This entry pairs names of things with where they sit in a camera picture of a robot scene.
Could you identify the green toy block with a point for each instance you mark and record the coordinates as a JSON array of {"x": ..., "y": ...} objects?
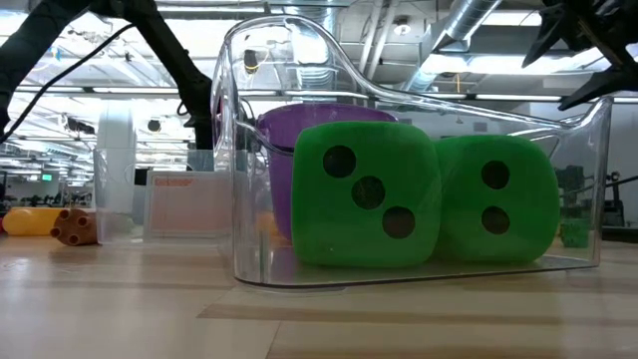
[{"x": 575, "y": 233}]

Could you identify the black ceiling device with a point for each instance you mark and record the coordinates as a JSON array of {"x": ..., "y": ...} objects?
[{"x": 250, "y": 60}]

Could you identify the small clear plastic box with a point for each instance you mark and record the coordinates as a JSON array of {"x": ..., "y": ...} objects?
[{"x": 119, "y": 199}]

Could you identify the green foam die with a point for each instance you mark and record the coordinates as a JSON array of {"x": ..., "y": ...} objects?
[
  {"x": 528, "y": 239},
  {"x": 319, "y": 224}
]

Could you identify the black table frame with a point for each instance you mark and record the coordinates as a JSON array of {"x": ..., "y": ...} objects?
[{"x": 625, "y": 234}]

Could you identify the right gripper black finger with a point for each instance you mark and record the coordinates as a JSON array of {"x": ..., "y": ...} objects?
[
  {"x": 613, "y": 80},
  {"x": 548, "y": 30}
]

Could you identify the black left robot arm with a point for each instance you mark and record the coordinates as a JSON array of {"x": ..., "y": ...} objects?
[{"x": 164, "y": 50}]

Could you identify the green exit sign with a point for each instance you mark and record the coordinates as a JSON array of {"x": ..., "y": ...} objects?
[{"x": 47, "y": 177}]

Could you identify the purple plastic bucket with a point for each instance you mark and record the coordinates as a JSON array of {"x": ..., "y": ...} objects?
[{"x": 279, "y": 129}]

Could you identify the yellow toy block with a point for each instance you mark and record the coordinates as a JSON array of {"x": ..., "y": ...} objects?
[{"x": 30, "y": 222}]

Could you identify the orange-brown toy block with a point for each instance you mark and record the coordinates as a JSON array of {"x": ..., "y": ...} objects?
[{"x": 90, "y": 229}]

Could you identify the large clear plastic bin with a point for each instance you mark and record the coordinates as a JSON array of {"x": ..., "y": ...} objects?
[{"x": 249, "y": 259}]

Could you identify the white building column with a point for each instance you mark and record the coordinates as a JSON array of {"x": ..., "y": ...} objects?
[{"x": 115, "y": 129}]

